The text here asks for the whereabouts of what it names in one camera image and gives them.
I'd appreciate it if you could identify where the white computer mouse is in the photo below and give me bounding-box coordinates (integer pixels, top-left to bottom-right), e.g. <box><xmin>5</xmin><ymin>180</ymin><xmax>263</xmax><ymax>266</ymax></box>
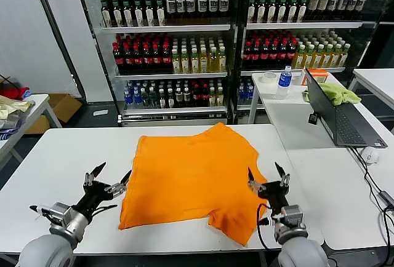
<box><xmin>360</xmin><ymin>146</ymin><xmax>380</xmax><ymax>165</ymax></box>

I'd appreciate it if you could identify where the grey blue striped cloth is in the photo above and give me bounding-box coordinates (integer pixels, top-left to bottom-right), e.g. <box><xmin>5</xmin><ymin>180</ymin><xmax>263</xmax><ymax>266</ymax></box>
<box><xmin>0</xmin><ymin>116</ymin><xmax>27</xmax><ymax>141</ymax></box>

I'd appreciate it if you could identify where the grey cable adapter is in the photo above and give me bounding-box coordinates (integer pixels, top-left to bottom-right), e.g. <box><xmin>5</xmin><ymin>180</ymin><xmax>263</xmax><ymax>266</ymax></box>
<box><xmin>376</xmin><ymin>190</ymin><xmax>394</xmax><ymax>207</ymax></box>

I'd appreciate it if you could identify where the beige cloth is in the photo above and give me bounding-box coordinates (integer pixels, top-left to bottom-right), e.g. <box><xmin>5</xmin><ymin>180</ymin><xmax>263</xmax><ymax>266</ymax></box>
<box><xmin>0</xmin><ymin>95</ymin><xmax>35</xmax><ymax>122</ymax></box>

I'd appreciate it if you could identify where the white table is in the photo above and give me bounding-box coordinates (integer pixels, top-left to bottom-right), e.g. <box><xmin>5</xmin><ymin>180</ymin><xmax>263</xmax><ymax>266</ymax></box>
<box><xmin>0</xmin><ymin>94</ymin><xmax>62</xmax><ymax>169</ymax></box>
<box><xmin>349</xmin><ymin>68</ymin><xmax>394</xmax><ymax>111</ymax></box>

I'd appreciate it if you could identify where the black laptop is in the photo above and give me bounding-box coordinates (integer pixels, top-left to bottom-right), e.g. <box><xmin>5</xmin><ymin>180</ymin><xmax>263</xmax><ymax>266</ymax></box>
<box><xmin>304</xmin><ymin>68</ymin><xmax>388</xmax><ymax>148</ymax></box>

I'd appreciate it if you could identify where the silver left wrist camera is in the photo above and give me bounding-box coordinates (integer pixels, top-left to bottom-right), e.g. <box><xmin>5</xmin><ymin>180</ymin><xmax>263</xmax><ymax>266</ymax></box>
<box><xmin>49</xmin><ymin>201</ymin><xmax>74</xmax><ymax>218</ymax></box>

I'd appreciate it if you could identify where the red cloth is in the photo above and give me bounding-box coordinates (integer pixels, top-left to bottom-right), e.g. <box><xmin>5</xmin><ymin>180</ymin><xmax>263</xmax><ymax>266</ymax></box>
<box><xmin>0</xmin><ymin>87</ymin><xmax>31</xmax><ymax>101</ymax></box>

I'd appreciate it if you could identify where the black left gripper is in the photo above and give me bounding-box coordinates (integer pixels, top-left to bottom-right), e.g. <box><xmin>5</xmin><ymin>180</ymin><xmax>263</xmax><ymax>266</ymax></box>
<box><xmin>73</xmin><ymin>162</ymin><xmax>132</xmax><ymax>218</ymax></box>

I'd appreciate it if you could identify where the cardboard box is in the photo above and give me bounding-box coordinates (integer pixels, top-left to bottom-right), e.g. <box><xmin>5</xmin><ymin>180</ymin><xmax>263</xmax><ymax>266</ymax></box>
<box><xmin>24</xmin><ymin>94</ymin><xmax>83</xmax><ymax>135</ymax></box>

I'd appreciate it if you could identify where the orange box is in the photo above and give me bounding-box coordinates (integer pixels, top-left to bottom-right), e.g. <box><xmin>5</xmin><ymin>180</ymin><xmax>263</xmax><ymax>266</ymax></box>
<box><xmin>300</xmin><ymin>68</ymin><xmax>329</xmax><ymax>86</ymax></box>

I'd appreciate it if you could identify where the green cloth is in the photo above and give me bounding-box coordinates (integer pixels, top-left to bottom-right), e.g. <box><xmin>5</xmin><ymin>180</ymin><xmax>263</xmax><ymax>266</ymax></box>
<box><xmin>302</xmin><ymin>82</ymin><xmax>363</xmax><ymax>106</ymax></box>

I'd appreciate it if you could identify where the small teal drink bottle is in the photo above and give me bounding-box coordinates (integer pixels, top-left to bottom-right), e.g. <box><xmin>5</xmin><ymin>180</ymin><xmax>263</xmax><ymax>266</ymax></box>
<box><xmin>140</xmin><ymin>87</ymin><xmax>150</xmax><ymax>110</ymax></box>
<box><xmin>148</xmin><ymin>87</ymin><xmax>158</xmax><ymax>110</ymax></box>

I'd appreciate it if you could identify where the blue-label water bottle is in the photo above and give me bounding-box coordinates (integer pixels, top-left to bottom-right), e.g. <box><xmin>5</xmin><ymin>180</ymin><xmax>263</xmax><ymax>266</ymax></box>
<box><xmin>276</xmin><ymin>65</ymin><xmax>293</xmax><ymax>100</ymax></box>

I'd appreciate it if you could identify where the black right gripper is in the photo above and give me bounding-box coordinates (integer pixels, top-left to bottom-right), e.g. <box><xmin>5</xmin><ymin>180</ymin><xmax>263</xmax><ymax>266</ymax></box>
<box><xmin>247</xmin><ymin>162</ymin><xmax>291</xmax><ymax>214</ymax></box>

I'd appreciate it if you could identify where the black adapter cable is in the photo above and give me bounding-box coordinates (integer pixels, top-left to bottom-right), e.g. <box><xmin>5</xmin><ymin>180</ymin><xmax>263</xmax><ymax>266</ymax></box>
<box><xmin>381</xmin><ymin>204</ymin><xmax>394</xmax><ymax>267</ymax></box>

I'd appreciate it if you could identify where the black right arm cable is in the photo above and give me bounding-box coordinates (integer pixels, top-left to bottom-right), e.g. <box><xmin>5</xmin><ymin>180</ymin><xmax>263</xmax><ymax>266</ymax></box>
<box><xmin>256</xmin><ymin>202</ymin><xmax>273</xmax><ymax>251</ymax></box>

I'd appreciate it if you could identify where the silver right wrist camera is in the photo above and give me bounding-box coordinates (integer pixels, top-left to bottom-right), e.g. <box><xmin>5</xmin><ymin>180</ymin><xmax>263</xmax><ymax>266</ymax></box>
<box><xmin>281</xmin><ymin>204</ymin><xmax>305</xmax><ymax>228</ymax></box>

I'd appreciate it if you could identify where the green-cap bottle white label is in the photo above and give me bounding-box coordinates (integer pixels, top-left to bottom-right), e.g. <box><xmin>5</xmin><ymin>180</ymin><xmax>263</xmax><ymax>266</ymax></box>
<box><xmin>267</xmin><ymin>0</ymin><xmax>278</xmax><ymax>23</ymax></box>
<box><xmin>122</xmin><ymin>0</ymin><xmax>134</xmax><ymax>28</ymax></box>
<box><xmin>297</xmin><ymin>0</ymin><xmax>308</xmax><ymax>23</ymax></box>
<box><xmin>143</xmin><ymin>0</ymin><xmax>155</xmax><ymax>27</ymax></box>
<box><xmin>100</xmin><ymin>0</ymin><xmax>112</xmax><ymax>28</ymax></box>
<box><xmin>257</xmin><ymin>0</ymin><xmax>267</xmax><ymax>23</ymax></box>
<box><xmin>247</xmin><ymin>0</ymin><xmax>257</xmax><ymax>24</ymax></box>
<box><xmin>155</xmin><ymin>0</ymin><xmax>166</xmax><ymax>26</ymax></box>
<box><xmin>277</xmin><ymin>0</ymin><xmax>288</xmax><ymax>23</ymax></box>
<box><xmin>133</xmin><ymin>0</ymin><xmax>145</xmax><ymax>27</ymax></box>
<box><xmin>287</xmin><ymin>0</ymin><xmax>298</xmax><ymax>23</ymax></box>
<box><xmin>111</xmin><ymin>0</ymin><xmax>123</xmax><ymax>28</ymax></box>

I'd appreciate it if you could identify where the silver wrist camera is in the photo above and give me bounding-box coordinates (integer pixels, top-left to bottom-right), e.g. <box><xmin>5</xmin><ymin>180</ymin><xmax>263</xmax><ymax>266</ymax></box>
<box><xmin>49</xmin><ymin>201</ymin><xmax>74</xmax><ymax>218</ymax></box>
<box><xmin>281</xmin><ymin>204</ymin><xmax>305</xmax><ymax>228</ymax></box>

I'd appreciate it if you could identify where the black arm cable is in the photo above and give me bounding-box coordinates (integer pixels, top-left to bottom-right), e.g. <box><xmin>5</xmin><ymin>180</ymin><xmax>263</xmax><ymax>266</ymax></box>
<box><xmin>89</xmin><ymin>204</ymin><xmax>119</xmax><ymax>218</ymax></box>
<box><xmin>256</xmin><ymin>202</ymin><xmax>273</xmax><ymax>251</ymax></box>

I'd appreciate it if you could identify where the clear plastic container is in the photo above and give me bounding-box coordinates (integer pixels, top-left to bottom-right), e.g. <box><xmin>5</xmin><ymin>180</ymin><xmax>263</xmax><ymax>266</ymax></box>
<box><xmin>291</xmin><ymin>70</ymin><xmax>305</xmax><ymax>86</ymax></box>

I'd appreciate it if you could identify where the beverage shelf rack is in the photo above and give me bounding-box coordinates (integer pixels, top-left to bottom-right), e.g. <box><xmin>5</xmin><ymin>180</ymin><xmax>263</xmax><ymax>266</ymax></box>
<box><xmin>235</xmin><ymin>0</ymin><xmax>382</xmax><ymax>125</ymax></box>
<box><xmin>72</xmin><ymin>0</ymin><xmax>244</xmax><ymax>126</ymax></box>

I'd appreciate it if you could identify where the orange t-shirt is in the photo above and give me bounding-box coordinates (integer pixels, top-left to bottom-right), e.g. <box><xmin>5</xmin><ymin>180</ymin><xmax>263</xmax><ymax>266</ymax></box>
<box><xmin>118</xmin><ymin>122</ymin><xmax>267</xmax><ymax>247</ymax></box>

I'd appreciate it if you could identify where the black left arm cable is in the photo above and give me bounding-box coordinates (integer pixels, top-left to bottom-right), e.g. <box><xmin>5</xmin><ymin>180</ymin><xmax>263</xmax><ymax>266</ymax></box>
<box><xmin>89</xmin><ymin>204</ymin><xmax>119</xmax><ymax>218</ymax></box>

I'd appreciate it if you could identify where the small red-cap cola bottle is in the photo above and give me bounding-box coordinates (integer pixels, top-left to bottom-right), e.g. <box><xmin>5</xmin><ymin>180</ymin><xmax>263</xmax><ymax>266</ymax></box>
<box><xmin>200</xmin><ymin>84</ymin><xmax>209</xmax><ymax>108</ymax></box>
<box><xmin>192</xmin><ymin>84</ymin><xmax>201</xmax><ymax>108</ymax></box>

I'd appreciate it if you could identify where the black laptop cable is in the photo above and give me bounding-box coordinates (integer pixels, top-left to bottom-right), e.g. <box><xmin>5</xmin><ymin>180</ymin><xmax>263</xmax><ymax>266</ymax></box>
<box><xmin>349</xmin><ymin>146</ymin><xmax>384</xmax><ymax>194</ymax></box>

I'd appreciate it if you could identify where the white tape roll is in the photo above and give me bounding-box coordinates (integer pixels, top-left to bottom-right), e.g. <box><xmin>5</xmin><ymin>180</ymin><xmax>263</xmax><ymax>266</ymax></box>
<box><xmin>260</xmin><ymin>72</ymin><xmax>278</xmax><ymax>85</ymax></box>

